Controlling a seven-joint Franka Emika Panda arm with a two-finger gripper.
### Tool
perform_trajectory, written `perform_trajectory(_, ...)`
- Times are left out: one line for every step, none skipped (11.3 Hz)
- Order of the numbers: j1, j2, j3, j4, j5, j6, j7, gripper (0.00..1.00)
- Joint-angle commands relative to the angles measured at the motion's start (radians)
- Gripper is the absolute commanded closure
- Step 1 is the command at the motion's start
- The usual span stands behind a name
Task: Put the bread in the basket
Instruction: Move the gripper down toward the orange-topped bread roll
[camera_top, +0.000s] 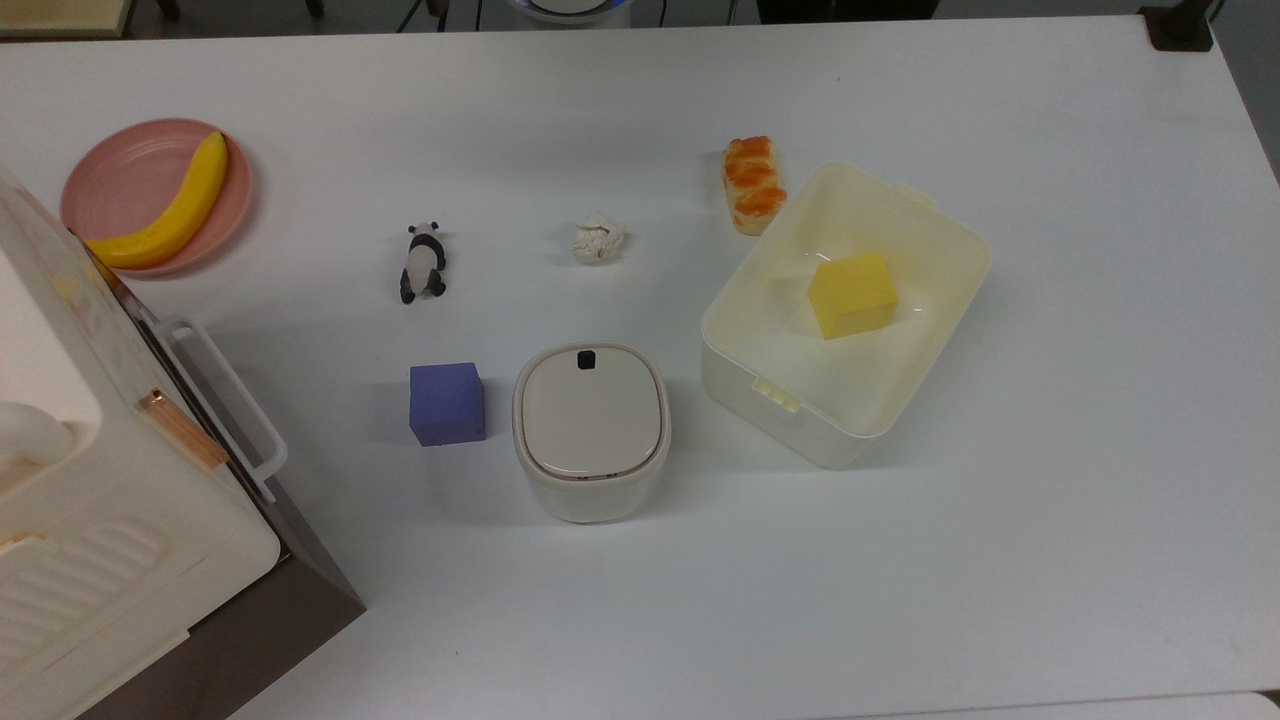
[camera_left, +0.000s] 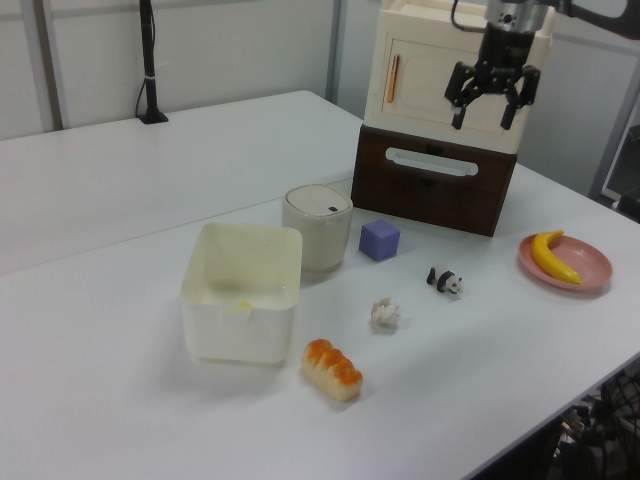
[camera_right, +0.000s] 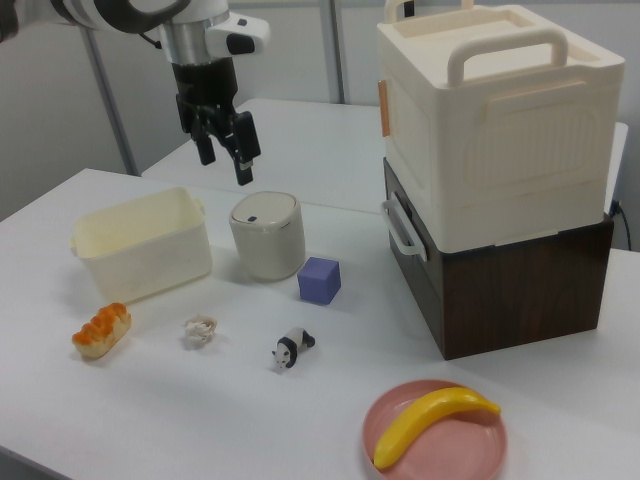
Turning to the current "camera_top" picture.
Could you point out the orange glazed bread loaf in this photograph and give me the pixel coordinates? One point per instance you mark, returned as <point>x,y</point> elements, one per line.
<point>753,184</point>

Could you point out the cream plastic basket box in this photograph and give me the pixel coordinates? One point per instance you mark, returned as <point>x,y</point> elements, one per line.
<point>880,400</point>

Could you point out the cream lidded trash can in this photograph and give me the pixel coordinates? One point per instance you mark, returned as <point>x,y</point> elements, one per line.
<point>590,425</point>

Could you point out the crumpled white paper ball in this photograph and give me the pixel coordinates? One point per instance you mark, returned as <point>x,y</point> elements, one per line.
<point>598,239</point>

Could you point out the purple cube block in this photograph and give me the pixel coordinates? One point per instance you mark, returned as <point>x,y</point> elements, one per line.
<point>446,404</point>

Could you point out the yellow cube block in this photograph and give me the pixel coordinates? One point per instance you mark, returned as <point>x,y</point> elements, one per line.
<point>852,295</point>

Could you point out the small panda figurine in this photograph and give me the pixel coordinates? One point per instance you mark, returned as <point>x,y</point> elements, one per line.
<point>424,262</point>

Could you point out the yellow banana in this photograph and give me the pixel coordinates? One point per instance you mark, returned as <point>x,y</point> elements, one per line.
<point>185,205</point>

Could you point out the pink round plate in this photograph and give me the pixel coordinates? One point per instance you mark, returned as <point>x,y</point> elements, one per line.
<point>130,180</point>

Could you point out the cream toaster oven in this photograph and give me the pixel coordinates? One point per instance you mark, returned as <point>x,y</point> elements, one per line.
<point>110,500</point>

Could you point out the black table corner clamp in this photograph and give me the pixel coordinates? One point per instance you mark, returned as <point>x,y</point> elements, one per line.
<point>1178,28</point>

